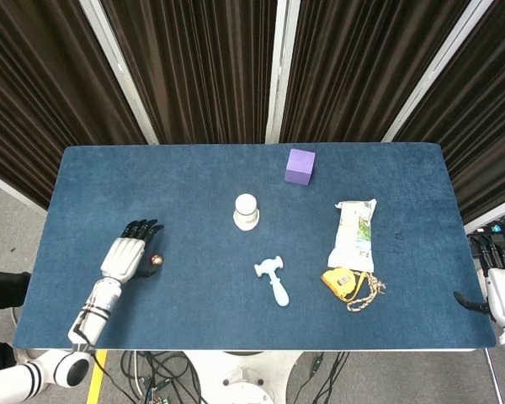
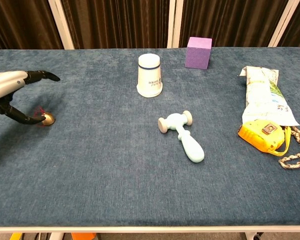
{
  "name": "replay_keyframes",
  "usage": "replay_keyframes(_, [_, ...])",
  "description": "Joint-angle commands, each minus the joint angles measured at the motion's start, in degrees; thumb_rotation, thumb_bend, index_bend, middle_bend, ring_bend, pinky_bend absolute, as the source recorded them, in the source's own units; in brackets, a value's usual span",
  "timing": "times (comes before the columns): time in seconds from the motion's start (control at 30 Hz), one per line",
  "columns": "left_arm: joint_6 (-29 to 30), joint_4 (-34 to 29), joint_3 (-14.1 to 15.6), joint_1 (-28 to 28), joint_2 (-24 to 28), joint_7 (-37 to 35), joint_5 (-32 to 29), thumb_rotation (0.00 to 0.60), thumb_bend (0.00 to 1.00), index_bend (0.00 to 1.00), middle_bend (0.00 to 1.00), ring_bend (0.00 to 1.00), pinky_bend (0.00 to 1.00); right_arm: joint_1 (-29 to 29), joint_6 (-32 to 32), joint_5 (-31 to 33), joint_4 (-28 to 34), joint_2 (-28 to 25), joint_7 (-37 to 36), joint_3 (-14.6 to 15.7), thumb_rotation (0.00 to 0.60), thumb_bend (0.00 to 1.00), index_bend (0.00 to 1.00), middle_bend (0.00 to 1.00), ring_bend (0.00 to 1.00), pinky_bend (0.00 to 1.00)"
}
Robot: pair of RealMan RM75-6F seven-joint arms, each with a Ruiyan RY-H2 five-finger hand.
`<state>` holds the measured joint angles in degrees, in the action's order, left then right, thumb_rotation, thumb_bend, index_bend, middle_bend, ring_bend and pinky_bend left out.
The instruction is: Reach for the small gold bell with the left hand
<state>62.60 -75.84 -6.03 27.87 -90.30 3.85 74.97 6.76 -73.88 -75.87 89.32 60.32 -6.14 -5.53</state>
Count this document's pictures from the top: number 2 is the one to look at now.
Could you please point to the white frame post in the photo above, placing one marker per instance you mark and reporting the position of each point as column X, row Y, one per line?
column 61, row 23
column 283, row 23
column 174, row 23

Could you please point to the blue velvet table cloth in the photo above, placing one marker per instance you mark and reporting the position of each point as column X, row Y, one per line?
column 140, row 150

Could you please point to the yellow tape measure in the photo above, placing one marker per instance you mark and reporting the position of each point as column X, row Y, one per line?
column 260, row 136

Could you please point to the purple foam cube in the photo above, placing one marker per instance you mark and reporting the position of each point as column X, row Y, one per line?
column 198, row 53

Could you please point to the light blue toy hammer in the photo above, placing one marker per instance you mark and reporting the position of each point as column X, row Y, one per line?
column 182, row 132

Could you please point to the orange object under table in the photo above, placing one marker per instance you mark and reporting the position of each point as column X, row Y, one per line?
column 83, row 236

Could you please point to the white green printed snack bag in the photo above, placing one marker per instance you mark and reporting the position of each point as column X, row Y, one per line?
column 263, row 95

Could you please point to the brown curtain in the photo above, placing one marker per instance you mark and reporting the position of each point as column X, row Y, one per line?
column 115, row 22

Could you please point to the yellow object under table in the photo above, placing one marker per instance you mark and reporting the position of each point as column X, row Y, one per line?
column 15, row 236

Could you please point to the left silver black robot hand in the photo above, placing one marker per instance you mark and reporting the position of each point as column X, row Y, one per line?
column 5, row 85

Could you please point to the white paper cup blue stripe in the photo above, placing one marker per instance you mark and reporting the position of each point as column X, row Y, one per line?
column 149, row 75

